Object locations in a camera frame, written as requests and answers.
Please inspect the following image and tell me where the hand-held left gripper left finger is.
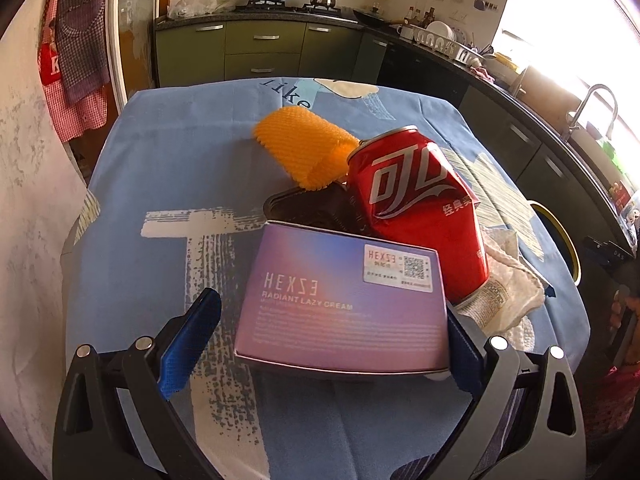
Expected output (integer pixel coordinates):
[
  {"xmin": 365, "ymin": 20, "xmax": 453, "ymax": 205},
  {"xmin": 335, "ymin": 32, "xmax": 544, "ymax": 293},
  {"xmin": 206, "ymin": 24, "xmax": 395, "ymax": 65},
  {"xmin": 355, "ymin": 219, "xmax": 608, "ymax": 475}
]
[{"xmin": 52, "ymin": 287, "xmax": 223, "ymax": 480}]

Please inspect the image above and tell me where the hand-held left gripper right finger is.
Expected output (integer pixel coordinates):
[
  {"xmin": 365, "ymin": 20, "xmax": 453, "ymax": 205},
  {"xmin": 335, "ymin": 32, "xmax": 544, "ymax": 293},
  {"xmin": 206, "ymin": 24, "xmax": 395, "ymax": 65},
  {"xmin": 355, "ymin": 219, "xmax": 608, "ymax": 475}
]
[{"xmin": 425, "ymin": 305, "xmax": 586, "ymax": 480}]

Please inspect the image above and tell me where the black bin with yellow rim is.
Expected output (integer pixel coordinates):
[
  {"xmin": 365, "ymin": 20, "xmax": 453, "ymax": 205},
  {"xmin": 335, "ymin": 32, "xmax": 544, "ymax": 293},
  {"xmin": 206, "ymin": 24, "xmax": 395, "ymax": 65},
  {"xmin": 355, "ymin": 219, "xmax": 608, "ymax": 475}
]
[{"xmin": 530, "ymin": 201, "xmax": 583, "ymax": 288}]

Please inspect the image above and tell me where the white paper towel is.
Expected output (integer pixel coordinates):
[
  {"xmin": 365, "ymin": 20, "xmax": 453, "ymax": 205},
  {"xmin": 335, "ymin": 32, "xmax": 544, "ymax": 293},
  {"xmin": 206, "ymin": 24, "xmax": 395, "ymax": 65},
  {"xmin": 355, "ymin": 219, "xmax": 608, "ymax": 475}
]
[{"xmin": 457, "ymin": 225, "xmax": 546, "ymax": 353}]

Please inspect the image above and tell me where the purple cardboard box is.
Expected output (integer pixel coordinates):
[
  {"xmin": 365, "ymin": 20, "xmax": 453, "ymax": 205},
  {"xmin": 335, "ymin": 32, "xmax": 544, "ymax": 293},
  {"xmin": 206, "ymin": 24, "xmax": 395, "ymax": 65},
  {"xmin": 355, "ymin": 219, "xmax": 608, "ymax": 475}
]
[{"xmin": 234, "ymin": 220, "xmax": 451, "ymax": 378}]

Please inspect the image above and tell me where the dented red soda can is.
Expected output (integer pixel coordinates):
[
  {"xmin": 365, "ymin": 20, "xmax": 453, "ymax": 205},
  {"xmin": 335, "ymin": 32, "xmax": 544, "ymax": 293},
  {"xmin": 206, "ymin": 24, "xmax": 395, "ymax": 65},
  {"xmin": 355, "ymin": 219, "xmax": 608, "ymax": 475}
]
[{"xmin": 346, "ymin": 125, "xmax": 511, "ymax": 333}]

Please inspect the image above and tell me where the black plastic tray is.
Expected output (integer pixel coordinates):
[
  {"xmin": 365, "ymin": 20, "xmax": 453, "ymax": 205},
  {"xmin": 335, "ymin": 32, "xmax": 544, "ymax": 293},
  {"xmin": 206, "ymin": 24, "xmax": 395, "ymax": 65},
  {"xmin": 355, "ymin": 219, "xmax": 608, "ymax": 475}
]
[{"xmin": 263, "ymin": 184, "xmax": 373, "ymax": 236}]

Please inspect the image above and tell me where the metal sink faucet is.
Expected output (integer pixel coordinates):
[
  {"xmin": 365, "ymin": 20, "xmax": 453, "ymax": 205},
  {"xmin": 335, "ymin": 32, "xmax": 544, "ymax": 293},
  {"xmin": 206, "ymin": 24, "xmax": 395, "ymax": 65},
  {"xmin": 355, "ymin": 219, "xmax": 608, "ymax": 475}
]
[{"xmin": 560, "ymin": 84, "xmax": 621, "ymax": 143}]

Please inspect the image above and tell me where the blue printed tablecloth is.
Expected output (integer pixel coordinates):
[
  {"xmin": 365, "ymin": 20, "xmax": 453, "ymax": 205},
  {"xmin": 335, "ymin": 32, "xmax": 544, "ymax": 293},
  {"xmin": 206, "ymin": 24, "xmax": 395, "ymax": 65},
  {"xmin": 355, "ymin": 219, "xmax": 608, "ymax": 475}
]
[{"xmin": 60, "ymin": 77, "xmax": 591, "ymax": 480}]

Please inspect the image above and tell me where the orange foam fruit net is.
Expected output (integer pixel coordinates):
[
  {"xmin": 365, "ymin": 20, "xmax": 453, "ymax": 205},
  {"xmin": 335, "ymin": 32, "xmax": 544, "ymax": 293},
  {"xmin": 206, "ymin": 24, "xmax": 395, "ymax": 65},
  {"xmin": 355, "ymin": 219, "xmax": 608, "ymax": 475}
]
[{"xmin": 252, "ymin": 99, "xmax": 360, "ymax": 192}]

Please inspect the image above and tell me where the red checkered apron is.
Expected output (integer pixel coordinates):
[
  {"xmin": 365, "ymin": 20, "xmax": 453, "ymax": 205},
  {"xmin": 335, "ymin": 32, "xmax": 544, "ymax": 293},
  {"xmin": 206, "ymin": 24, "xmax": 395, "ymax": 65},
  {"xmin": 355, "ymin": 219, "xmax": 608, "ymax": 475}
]
[{"xmin": 37, "ymin": 0, "xmax": 110, "ymax": 143}]

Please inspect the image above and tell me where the white dish rack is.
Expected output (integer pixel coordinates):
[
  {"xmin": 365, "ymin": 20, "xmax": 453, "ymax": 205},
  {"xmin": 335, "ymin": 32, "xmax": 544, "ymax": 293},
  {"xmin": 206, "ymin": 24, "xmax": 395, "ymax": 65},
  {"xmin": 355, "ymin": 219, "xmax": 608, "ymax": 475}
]
[{"xmin": 415, "ymin": 20, "xmax": 482, "ymax": 63}]

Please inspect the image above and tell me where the group of sauce bottles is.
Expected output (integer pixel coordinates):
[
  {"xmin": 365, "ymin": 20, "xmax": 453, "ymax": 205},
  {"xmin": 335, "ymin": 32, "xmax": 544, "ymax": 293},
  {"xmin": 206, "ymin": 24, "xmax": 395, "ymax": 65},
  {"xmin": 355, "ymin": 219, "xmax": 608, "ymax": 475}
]
[{"xmin": 404, "ymin": 6, "xmax": 437, "ymax": 28}]

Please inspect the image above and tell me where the purple checkered apron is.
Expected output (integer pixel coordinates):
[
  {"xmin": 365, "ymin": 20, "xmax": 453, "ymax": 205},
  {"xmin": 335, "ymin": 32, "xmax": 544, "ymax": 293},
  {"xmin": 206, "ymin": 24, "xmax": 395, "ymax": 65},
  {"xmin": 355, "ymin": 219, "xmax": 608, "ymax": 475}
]
[{"xmin": 52, "ymin": 0, "xmax": 110, "ymax": 106}]

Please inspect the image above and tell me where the clear plastic bag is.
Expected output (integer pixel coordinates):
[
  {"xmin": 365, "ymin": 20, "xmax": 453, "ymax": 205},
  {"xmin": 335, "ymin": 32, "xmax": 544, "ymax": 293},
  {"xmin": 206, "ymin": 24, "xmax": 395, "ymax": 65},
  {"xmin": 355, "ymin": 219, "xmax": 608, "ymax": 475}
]
[{"xmin": 167, "ymin": 0, "xmax": 236, "ymax": 20}]

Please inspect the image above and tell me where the black gas stove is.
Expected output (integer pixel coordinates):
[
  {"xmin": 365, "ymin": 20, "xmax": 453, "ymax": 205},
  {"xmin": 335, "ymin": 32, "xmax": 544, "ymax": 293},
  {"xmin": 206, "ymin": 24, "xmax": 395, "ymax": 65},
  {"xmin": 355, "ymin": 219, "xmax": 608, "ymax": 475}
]
[{"xmin": 235, "ymin": 2, "xmax": 351, "ymax": 17}]

